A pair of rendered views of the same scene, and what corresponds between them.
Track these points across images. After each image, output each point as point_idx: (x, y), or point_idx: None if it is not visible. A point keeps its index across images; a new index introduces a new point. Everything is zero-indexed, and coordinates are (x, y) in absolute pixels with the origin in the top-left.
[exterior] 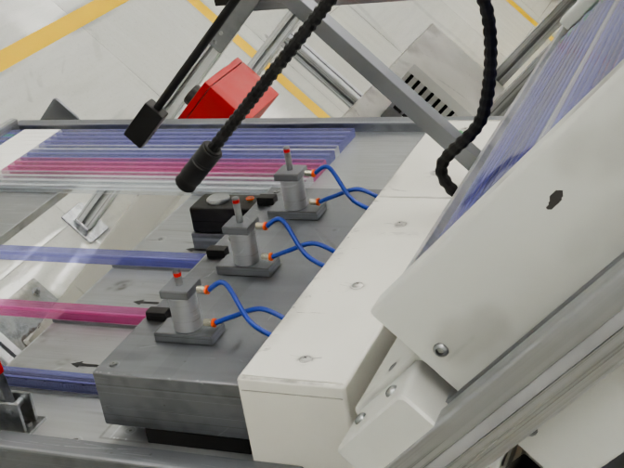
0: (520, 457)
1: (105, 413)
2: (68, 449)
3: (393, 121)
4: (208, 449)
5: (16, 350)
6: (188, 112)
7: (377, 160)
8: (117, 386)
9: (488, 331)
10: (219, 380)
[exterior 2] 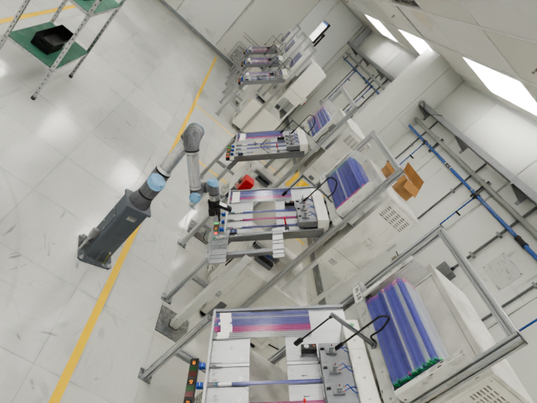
0: None
1: (299, 226)
2: (297, 230)
3: (295, 187)
4: None
5: None
6: (242, 185)
7: (297, 193)
8: (301, 223)
9: (346, 212)
10: (313, 221)
